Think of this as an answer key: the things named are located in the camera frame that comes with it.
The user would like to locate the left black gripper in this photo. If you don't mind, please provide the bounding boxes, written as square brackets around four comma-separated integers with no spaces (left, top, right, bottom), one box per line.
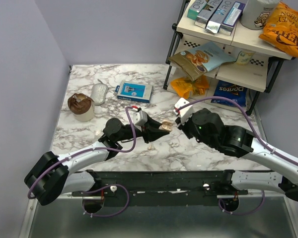
[116,114,170,144]

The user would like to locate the beige earbud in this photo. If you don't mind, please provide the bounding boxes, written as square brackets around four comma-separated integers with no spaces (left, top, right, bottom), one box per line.
[148,144,154,150]

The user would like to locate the beige earbud charging case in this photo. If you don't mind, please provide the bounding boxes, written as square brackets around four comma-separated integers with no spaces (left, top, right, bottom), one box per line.
[159,120,173,132]

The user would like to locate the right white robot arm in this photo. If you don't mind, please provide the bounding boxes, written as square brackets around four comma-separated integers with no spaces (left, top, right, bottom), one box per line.
[174,107,298,202]

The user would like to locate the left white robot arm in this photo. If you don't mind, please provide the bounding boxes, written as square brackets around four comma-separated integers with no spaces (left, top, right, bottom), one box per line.
[24,116,172,206]

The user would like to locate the orange snack bag lower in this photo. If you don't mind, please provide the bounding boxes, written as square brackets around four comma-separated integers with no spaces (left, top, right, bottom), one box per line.
[170,75,209,99]

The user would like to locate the blue Harry's razor box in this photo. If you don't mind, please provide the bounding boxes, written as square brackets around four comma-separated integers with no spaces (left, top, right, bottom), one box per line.
[115,81,153,103]

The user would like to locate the blue Doritos bag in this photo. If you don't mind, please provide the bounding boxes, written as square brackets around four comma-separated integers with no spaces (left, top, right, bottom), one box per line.
[213,80,247,107]

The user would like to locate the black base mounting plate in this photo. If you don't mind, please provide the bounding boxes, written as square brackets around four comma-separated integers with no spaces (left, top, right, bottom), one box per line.
[72,170,248,207]

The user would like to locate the gold blue snack bag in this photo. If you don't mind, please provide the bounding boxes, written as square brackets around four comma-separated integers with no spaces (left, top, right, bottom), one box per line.
[168,42,235,81]

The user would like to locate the teal toothpaste box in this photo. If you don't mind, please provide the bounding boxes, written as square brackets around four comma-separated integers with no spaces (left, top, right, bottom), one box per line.
[187,0,208,20]

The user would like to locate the orange kettle chips bag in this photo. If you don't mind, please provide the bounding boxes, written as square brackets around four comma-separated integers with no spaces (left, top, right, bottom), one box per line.
[259,2,298,58]

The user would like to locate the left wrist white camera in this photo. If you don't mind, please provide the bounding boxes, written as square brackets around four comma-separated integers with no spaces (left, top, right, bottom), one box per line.
[133,110,148,126]

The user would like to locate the wrist white camera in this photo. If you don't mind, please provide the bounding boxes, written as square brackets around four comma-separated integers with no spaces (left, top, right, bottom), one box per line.
[133,110,148,126]
[173,98,194,125]

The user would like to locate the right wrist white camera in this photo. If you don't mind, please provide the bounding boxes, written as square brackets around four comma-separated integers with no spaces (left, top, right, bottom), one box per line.
[173,98,194,125]

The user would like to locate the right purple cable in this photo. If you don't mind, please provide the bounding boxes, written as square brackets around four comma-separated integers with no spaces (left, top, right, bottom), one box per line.
[175,96,298,216]

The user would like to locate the purple cable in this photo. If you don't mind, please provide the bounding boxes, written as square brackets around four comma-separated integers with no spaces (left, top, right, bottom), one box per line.
[27,106,142,218]
[175,96,298,216]

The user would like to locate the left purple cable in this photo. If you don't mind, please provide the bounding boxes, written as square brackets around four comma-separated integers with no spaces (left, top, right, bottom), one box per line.
[27,106,142,218]

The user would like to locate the black frame shelf rack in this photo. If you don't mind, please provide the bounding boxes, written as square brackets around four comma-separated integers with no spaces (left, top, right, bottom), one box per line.
[167,0,292,115]

